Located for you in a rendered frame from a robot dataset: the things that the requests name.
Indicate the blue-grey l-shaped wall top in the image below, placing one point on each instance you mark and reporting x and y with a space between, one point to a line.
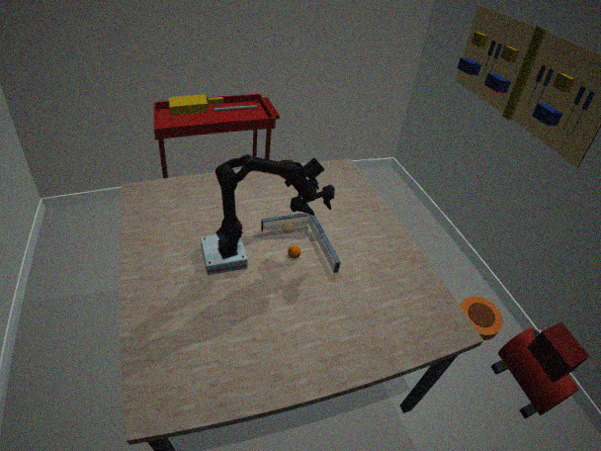
320 229

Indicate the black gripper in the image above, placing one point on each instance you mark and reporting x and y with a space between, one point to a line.
309 194

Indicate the clear l-shaped low wall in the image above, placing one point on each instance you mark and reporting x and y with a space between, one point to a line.
303 221

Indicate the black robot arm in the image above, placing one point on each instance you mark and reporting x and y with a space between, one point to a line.
230 231

